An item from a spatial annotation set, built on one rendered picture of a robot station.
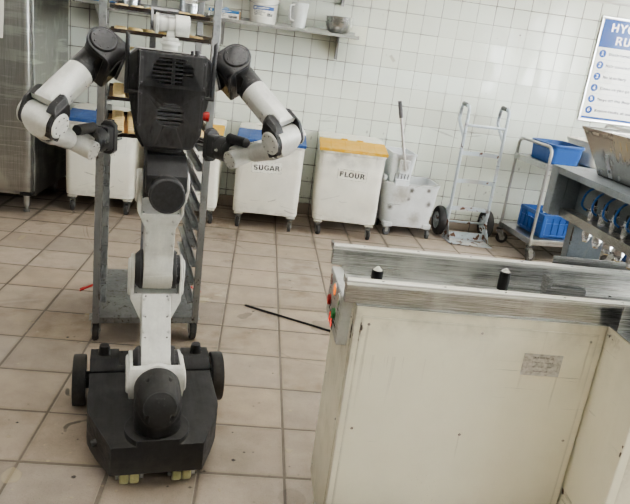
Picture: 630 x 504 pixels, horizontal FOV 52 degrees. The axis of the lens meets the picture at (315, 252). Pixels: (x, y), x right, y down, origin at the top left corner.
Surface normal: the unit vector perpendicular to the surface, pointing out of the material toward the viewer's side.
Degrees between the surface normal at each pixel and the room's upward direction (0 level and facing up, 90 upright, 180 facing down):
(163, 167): 45
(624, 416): 90
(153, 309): 57
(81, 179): 92
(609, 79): 90
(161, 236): 92
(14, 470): 0
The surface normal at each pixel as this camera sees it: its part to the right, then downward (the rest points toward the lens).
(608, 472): -0.99, -0.09
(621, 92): 0.07, 0.32
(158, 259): 0.30, 0.11
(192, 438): 0.13, -0.94
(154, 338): 0.30, -0.25
